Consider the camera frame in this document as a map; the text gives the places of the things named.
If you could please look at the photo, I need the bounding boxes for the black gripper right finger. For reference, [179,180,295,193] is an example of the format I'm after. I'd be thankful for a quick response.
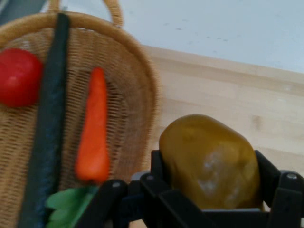
[255,149,304,228]

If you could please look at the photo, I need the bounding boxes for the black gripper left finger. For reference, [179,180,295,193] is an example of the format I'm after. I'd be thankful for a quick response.
[72,149,216,228]

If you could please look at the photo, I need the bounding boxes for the brown toy potato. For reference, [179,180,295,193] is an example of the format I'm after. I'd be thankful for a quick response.
[158,114,262,210]

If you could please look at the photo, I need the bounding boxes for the orange toy carrot, green leaves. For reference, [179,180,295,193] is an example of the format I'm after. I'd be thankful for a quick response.
[45,67,111,228]

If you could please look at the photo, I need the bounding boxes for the wooden cutting board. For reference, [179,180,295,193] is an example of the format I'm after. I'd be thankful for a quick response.
[140,45,304,212]

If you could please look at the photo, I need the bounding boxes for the dark green toy cucumber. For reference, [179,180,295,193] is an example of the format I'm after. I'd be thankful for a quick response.
[18,13,71,228]

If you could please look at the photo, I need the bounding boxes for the red toy tomato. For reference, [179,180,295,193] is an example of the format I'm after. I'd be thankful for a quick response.
[0,48,45,108]

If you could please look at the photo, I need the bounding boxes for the tan wicker basket with handles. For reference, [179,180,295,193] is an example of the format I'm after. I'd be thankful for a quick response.
[0,0,164,228]

